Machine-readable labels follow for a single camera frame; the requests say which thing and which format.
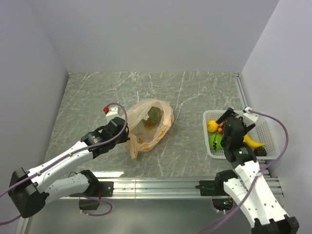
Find bright green apple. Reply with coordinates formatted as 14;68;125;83
209;134;223;151

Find yellow pear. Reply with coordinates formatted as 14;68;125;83
207;120;219;133

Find orange translucent plastic bag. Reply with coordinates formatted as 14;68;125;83
126;98;175;159

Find green round fruit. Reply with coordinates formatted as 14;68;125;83
142;106;162;125

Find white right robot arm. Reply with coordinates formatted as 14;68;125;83
211;107;299;234

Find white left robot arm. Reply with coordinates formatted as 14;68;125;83
7;117;129;218

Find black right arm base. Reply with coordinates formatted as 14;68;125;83
195;180;234;213

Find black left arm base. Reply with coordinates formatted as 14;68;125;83
69;181;114;212

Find small red fruit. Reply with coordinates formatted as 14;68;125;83
218;125;223;133

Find dark brown round fruit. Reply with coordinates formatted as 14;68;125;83
253;147;267;157

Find yellow banana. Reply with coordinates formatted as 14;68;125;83
244;134;266;149

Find white perforated plastic basket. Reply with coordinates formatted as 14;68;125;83
203;110;280;160

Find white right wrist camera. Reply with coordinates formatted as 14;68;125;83
240;107;258;126

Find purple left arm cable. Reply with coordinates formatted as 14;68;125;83
0;102;129;226

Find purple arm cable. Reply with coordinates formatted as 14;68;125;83
0;102;129;226
198;109;289;234

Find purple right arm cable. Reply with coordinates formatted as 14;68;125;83
198;109;289;234

